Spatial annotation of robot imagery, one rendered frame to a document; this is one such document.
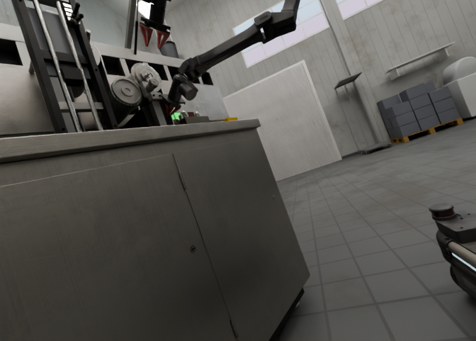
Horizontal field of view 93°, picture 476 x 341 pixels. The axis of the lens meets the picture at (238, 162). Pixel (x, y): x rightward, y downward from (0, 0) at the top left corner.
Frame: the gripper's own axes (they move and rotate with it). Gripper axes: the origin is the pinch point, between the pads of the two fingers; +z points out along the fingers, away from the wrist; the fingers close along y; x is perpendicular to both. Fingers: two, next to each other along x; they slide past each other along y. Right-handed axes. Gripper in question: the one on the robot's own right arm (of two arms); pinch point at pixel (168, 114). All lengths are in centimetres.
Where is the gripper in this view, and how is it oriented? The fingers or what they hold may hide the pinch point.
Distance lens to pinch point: 118.1
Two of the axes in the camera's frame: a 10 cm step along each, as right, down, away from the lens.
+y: 6.2, -1.9, 7.6
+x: -6.5, -6.7, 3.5
